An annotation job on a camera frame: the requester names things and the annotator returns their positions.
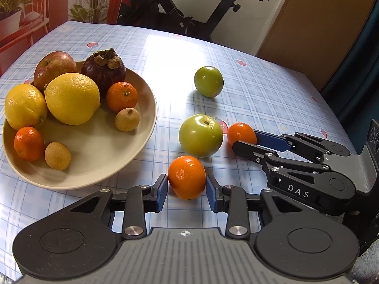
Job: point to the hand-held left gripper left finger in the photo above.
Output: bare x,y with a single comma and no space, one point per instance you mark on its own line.
161,190

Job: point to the dark purple mangosteen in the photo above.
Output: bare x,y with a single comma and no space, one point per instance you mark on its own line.
103,77

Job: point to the wall poster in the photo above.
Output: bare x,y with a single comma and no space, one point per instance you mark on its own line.
53,0

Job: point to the black exercise bike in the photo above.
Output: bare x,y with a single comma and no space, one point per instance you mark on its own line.
136,9

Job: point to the red apple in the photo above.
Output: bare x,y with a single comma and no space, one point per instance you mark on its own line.
53,65

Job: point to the blue checked tablecloth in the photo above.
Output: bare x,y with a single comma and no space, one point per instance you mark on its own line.
266,94

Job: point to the yellow lemon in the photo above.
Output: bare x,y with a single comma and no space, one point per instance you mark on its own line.
72,99
23,106

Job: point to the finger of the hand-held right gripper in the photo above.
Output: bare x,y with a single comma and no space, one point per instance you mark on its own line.
272,140
251,151

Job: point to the dark blue curtain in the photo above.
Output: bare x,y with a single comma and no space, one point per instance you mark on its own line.
361,80

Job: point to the brown longan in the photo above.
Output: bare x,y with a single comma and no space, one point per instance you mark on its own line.
127,119
57,156

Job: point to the orange tangerine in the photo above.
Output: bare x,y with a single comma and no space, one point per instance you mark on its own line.
29,143
239,133
186,177
122,97

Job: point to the green apple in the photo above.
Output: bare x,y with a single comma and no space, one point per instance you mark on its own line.
208,81
200,136

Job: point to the wooden door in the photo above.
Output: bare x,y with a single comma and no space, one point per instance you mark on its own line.
311,35

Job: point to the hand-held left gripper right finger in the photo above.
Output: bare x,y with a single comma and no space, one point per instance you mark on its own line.
210,192

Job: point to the cream round plate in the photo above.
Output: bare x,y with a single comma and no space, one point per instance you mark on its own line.
97,153

